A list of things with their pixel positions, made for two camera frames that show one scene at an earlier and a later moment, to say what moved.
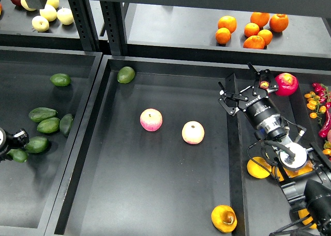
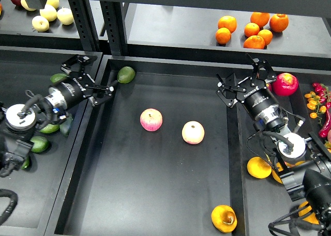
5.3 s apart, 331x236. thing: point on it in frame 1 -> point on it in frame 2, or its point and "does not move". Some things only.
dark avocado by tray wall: [65, 124] does not move
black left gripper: [9, 142] -> [79, 84]
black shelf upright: [114, 30] does not move
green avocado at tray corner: [125, 75] does not move
